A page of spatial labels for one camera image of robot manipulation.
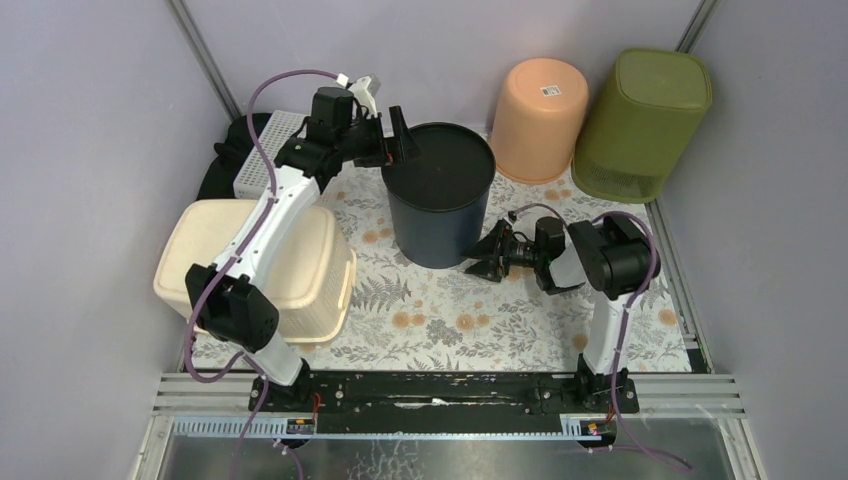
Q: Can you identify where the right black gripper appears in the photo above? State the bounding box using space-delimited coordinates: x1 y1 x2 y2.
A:
461 219 544 283

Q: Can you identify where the dark blue round bin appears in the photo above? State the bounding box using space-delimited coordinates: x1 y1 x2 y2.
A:
381 122 496 269

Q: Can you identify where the orange round bin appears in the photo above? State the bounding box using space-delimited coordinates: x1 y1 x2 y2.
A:
489 57 590 184

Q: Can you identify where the white slotted basket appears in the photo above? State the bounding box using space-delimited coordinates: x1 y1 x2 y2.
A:
233 110 306 200

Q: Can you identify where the cream perforated large basket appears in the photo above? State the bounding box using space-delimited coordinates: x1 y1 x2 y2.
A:
153 199 356 344

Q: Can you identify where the green mesh waste bin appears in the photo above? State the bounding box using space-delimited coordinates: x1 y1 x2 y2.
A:
572 48 713 204

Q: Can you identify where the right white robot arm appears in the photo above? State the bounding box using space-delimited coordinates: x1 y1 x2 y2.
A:
463 212 661 412

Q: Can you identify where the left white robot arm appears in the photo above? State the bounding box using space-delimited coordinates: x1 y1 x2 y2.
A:
185 86 421 411

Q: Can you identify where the floral patterned table mat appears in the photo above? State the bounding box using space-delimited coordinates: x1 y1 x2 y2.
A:
294 166 692 373

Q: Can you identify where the black cloth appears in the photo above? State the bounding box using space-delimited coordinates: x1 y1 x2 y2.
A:
195 116 254 201

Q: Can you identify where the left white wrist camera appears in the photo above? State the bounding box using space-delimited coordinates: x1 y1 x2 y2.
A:
347 74 381 118

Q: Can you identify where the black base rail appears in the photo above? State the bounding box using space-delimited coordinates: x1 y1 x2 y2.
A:
248 370 640 435

